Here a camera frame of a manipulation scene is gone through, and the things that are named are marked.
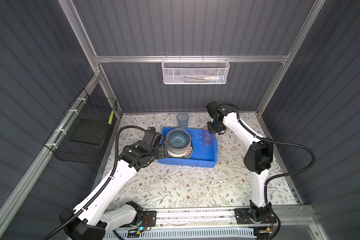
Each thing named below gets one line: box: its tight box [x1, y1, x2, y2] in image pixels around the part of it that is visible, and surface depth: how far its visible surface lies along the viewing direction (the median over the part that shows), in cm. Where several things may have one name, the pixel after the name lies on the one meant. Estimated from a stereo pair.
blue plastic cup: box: [176, 112, 189, 129], surface depth 104 cm
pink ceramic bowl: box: [165, 137, 191, 152], surface depth 88 cm
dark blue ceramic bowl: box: [166, 129, 191, 149], surface depth 94 cm
